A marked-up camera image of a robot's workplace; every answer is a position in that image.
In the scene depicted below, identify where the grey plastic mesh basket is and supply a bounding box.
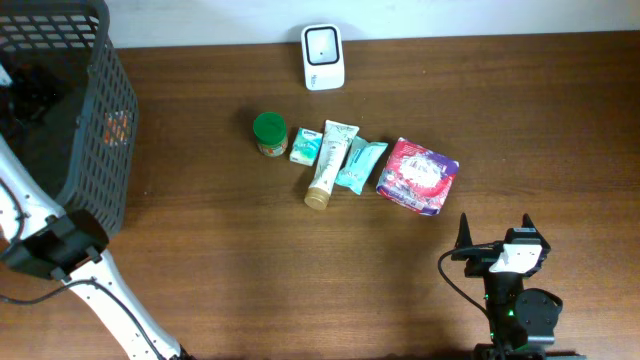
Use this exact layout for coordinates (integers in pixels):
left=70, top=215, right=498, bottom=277
left=1, top=1, right=139, bottom=236

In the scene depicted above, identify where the green lid jar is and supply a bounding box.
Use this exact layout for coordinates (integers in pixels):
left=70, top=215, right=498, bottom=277
left=253, top=112, right=288, bottom=157

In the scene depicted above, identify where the orange Kleenex tissue pack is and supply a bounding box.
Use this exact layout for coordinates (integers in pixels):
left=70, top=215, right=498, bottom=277
left=103, top=110, right=132, bottom=146

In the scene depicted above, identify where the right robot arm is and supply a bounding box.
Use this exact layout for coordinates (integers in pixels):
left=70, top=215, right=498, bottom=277
left=440, top=214, right=584, bottom=360

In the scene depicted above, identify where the red purple pad package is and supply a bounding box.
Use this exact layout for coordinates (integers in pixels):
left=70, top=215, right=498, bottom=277
left=376, top=137, right=459, bottom=216

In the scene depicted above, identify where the white bamboo print tube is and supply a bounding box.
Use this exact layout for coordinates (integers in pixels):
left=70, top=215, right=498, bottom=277
left=304, top=120, right=360, bottom=210

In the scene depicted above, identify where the white barcode scanner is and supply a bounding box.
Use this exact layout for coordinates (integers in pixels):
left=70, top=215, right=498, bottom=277
left=300, top=24, right=345, bottom=91

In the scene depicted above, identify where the teal wet wipes pack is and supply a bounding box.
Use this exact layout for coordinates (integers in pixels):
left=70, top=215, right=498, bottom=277
left=335, top=136, right=388, bottom=195

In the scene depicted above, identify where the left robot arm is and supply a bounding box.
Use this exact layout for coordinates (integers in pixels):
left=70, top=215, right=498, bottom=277
left=1, top=140, right=190, bottom=359

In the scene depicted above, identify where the teal Kleenex tissue pack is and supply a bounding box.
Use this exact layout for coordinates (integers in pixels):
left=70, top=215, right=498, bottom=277
left=289, top=128, right=323, bottom=166

